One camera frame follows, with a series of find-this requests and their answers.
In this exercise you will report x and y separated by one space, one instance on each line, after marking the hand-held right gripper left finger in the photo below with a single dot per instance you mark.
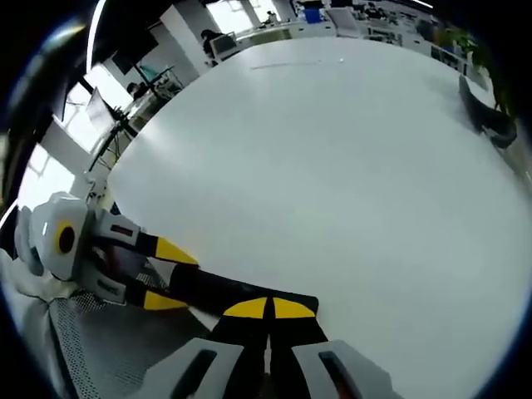
224 365

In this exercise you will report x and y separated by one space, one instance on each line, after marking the ceiling light strips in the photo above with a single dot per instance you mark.
94 33

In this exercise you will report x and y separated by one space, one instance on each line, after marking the dark grey curved object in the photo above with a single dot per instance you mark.
494 120

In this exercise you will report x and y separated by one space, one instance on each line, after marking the black remote control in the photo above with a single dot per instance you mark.
216 287

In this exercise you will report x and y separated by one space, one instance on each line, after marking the blue box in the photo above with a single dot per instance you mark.
313 14

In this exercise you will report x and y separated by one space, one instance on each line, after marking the white office chair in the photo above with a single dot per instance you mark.
345 23
224 45

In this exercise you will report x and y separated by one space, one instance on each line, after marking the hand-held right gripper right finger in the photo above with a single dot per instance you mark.
303 365

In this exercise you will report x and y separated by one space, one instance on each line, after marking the green potted plant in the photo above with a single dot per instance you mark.
461 41

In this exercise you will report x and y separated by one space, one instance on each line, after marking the grey mesh office chair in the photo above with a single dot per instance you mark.
104 353

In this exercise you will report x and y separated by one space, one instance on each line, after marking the white cabinet row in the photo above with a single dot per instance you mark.
291 31

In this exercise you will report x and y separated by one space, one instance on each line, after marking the narrow white pillar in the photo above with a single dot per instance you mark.
178 37

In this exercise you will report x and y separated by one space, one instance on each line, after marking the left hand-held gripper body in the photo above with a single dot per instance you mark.
45 224

